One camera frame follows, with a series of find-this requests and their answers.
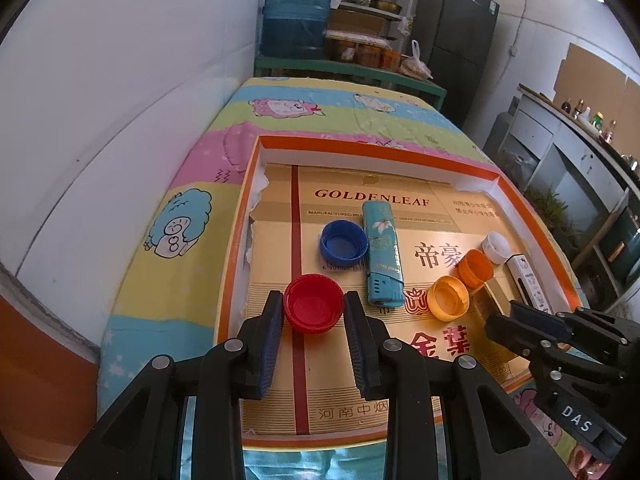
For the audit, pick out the amber food jar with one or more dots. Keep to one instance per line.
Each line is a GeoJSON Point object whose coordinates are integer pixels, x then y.
{"type": "Point", "coordinates": [369, 53]}
{"type": "Point", "coordinates": [342, 47]}
{"type": "Point", "coordinates": [392, 59]}

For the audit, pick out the green bench table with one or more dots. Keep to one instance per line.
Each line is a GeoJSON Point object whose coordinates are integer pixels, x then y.
{"type": "Point", "coordinates": [350, 67]}

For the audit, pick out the yellow-orange bottle cap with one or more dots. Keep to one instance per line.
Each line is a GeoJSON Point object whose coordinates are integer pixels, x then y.
{"type": "Point", "coordinates": [448, 297]}

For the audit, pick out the red bottle cap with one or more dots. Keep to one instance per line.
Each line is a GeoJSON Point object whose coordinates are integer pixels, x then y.
{"type": "Point", "coordinates": [312, 305]}

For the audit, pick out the orange-rimmed cardboard tray box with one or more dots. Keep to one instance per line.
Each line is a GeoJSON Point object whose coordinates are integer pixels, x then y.
{"type": "Point", "coordinates": [280, 260]}

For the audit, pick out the blue bottle cap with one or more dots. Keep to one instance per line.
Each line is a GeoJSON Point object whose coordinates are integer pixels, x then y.
{"type": "Point", "coordinates": [342, 245]}

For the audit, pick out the green-yellow bottle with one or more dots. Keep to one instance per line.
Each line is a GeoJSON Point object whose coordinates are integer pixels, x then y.
{"type": "Point", "coordinates": [597, 120]}

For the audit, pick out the dark teal kitchen appliance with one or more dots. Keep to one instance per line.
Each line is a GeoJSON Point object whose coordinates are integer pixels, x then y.
{"type": "Point", "coordinates": [620, 245]}

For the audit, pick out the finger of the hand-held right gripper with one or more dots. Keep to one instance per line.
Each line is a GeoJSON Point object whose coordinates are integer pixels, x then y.
{"type": "Point", "coordinates": [547, 321]}
{"type": "Point", "coordinates": [505, 330]}

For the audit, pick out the brown cardboard box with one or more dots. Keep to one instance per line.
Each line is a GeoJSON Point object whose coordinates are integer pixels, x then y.
{"type": "Point", "coordinates": [357, 22]}

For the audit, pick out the grey gas cylinder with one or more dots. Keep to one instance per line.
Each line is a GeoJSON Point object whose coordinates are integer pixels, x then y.
{"type": "Point", "coordinates": [502, 130]}

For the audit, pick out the dark sauce bottle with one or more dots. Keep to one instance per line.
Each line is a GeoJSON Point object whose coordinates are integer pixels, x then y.
{"type": "Point", "coordinates": [580, 109]}

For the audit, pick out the teal floral lighter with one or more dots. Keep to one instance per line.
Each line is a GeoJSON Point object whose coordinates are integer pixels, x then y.
{"type": "Point", "coordinates": [382, 255]}

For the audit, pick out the white kitchen counter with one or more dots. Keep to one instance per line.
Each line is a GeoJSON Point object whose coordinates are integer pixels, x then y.
{"type": "Point", "coordinates": [565, 160]}

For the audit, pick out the clear plastic bag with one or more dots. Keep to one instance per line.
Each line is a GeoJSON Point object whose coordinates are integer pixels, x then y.
{"type": "Point", "coordinates": [415, 65]}

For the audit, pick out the white bottle cap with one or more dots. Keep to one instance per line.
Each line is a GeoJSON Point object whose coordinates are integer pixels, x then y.
{"type": "Point", "coordinates": [496, 247]}

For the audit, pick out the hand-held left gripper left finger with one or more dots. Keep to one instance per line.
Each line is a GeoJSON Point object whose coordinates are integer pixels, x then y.
{"type": "Point", "coordinates": [267, 345]}

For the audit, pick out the green potted plant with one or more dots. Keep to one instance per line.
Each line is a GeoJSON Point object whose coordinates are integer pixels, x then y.
{"type": "Point", "coordinates": [570, 230]}
{"type": "Point", "coordinates": [545, 205]}

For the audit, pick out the red-brown sauce bottle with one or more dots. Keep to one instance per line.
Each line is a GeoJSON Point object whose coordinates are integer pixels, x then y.
{"type": "Point", "coordinates": [611, 128]}

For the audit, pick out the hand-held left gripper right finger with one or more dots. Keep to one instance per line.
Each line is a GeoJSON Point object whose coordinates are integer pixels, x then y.
{"type": "Point", "coordinates": [357, 345]}

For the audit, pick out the blue water jug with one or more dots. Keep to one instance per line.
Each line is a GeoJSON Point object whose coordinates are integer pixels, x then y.
{"type": "Point", "coordinates": [295, 15]}

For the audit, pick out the dark grey refrigerator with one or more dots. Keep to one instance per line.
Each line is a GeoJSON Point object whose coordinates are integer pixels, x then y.
{"type": "Point", "coordinates": [455, 35]}

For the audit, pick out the red-brown wooden door frame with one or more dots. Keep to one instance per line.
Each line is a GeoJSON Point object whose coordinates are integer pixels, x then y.
{"type": "Point", "coordinates": [40, 360]}

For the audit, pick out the small gold box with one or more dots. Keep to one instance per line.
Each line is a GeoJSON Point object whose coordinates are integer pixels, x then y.
{"type": "Point", "coordinates": [492, 295]}

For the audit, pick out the orange bottle cap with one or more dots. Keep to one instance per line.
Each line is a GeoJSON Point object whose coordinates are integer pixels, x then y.
{"type": "Point", "coordinates": [476, 269]}

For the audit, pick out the cardboard wall panel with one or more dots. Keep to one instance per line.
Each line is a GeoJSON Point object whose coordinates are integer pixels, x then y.
{"type": "Point", "coordinates": [590, 72]}
{"type": "Point", "coordinates": [631, 97]}

